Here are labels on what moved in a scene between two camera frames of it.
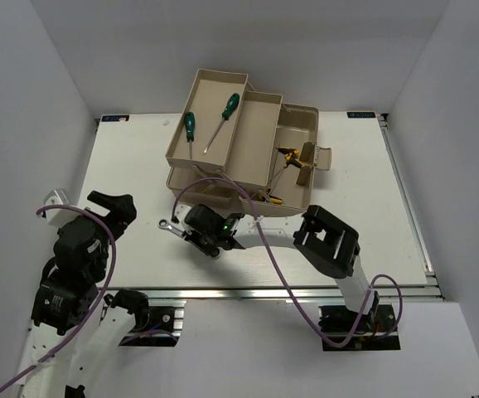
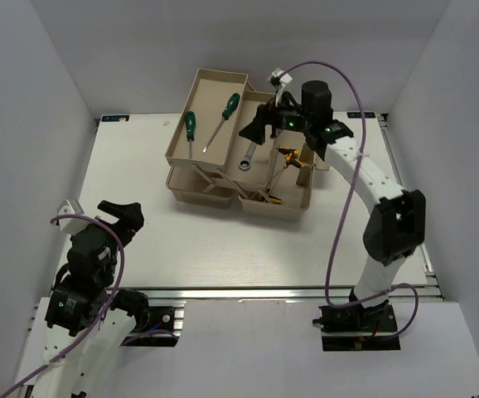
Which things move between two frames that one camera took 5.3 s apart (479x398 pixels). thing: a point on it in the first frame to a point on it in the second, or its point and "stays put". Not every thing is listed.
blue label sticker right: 360,114 stays put
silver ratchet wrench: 176,228 to 244,163
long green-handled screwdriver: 231,104 stays put
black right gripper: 191,236 to 267,114
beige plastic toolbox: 228,129 stays put
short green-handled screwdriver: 190,122 stays put
